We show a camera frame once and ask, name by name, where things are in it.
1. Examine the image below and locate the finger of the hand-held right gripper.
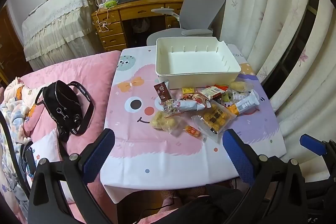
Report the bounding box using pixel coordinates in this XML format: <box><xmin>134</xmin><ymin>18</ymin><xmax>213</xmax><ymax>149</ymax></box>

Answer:
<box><xmin>300</xmin><ymin>134</ymin><xmax>336</xmax><ymax>161</ymax></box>

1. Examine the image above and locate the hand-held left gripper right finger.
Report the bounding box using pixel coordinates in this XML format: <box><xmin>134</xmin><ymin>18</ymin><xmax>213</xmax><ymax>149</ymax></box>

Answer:
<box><xmin>223</xmin><ymin>129</ymin><xmax>308</xmax><ymax>224</ymax></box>

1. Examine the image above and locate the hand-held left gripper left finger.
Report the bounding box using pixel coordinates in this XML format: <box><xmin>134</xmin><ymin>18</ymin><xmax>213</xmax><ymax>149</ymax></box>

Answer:
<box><xmin>28</xmin><ymin>128</ymin><xmax>116</xmax><ymax>224</ymax></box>

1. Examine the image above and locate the yellow cubes snack bag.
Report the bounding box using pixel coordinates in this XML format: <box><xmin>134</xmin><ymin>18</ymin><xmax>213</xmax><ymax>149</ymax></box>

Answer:
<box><xmin>191</xmin><ymin>101</ymin><xmax>237</xmax><ymax>143</ymax></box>

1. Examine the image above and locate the white orange tube packet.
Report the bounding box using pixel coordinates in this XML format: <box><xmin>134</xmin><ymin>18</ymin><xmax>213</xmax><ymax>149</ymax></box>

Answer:
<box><xmin>227</xmin><ymin>90</ymin><xmax>260</xmax><ymax>116</ymax></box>

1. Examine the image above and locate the white clear snack packet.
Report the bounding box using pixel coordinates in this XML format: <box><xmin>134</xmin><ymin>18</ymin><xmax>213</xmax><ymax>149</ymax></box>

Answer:
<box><xmin>231</xmin><ymin>91</ymin><xmax>250</xmax><ymax>102</ymax></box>

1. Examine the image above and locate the red white snack packet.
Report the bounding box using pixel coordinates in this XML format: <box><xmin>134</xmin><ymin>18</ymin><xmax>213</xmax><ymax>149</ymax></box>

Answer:
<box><xmin>196</xmin><ymin>85</ymin><xmax>227</xmax><ymax>101</ymax></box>

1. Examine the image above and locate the oblong bread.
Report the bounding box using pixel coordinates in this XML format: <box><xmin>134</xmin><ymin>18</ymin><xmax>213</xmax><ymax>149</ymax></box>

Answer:
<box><xmin>230</xmin><ymin>81</ymin><xmax>254</xmax><ymax>92</ymax></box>

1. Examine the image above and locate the white blue snack packet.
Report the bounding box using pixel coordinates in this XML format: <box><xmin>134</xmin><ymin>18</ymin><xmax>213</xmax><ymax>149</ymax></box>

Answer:
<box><xmin>175</xmin><ymin>97</ymin><xmax>212</xmax><ymax>112</ymax></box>

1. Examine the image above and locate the round breads clear bag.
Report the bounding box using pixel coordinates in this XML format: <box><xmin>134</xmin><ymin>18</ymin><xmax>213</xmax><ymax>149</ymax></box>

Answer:
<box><xmin>150</xmin><ymin>111</ymin><xmax>185</xmax><ymax>136</ymax></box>

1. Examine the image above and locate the clear nut snack packet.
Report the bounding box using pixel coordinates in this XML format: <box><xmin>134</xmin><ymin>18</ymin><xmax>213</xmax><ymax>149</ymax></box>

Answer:
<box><xmin>161</xmin><ymin>98</ymin><xmax>181</xmax><ymax>115</ymax></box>

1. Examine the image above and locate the brown patterned snack packet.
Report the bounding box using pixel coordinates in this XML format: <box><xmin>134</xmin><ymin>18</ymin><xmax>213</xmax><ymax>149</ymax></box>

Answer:
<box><xmin>153</xmin><ymin>82</ymin><xmax>172</xmax><ymax>103</ymax></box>

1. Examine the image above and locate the white plastic storage bin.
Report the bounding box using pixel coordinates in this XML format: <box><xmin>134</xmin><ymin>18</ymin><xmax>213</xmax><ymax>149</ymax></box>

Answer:
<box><xmin>156</xmin><ymin>36</ymin><xmax>241</xmax><ymax>89</ymax></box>

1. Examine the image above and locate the white printed pillow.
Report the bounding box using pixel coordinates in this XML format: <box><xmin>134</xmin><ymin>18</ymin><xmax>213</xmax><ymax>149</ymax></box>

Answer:
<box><xmin>26</xmin><ymin>130</ymin><xmax>74</xmax><ymax>203</ymax></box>

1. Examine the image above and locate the cartoon printed tablecloth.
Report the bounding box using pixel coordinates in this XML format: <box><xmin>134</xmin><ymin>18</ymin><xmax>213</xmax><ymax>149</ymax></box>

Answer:
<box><xmin>100</xmin><ymin>43</ymin><xmax>287</xmax><ymax>205</ymax></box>

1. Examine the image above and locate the person's leg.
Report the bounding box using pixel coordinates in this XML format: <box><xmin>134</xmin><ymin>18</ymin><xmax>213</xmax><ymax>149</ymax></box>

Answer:
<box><xmin>115</xmin><ymin>183</ymin><xmax>246</xmax><ymax>224</ymax></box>

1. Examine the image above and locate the black handbag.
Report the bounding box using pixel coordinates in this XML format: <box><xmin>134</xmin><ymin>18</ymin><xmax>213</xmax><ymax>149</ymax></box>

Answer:
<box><xmin>35</xmin><ymin>80</ymin><xmax>95</xmax><ymax>159</ymax></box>

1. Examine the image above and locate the pink quilt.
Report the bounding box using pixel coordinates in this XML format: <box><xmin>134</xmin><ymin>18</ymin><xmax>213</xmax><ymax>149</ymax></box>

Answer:
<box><xmin>20</xmin><ymin>50</ymin><xmax>124</xmax><ymax>224</ymax></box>

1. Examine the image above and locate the floral blanket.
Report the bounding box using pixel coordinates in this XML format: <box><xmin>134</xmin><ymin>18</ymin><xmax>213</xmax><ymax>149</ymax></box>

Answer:
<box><xmin>0</xmin><ymin>77</ymin><xmax>44</xmax><ymax>224</ymax></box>

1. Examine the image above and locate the wooden door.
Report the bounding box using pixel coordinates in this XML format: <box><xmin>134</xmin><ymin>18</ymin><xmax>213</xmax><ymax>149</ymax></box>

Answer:
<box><xmin>0</xmin><ymin>6</ymin><xmax>33</xmax><ymax>88</ymax></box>

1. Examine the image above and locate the white lace cover cloth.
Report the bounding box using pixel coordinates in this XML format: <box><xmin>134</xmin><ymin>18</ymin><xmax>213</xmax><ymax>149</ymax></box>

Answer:
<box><xmin>21</xmin><ymin>0</ymin><xmax>101</xmax><ymax>71</ymax></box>

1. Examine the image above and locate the white floral curtain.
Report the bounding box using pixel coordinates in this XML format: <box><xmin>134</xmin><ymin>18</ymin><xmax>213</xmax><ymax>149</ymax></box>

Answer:
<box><xmin>193</xmin><ymin>0</ymin><xmax>336</xmax><ymax>169</ymax></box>

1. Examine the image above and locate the wooden desk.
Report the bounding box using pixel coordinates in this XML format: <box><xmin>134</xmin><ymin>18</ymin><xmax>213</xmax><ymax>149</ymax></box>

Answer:
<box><xmin>91</xmin><ymin>0</ymin><xmax>189</xmax><ymax>52</ymax></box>

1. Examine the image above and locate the grey office chair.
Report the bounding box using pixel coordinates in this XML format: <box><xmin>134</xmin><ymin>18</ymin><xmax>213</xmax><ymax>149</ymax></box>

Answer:
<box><xmin>146</xmin><ymin>0</ymin><xmax>227</xmax><ymax>46</ymax></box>

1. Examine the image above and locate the white cable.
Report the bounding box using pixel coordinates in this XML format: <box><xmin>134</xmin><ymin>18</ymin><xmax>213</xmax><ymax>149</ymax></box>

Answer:
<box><xmin>92</xmin><ymin>2</ymin><xmax>111</xmax><ymax>33</ymax></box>

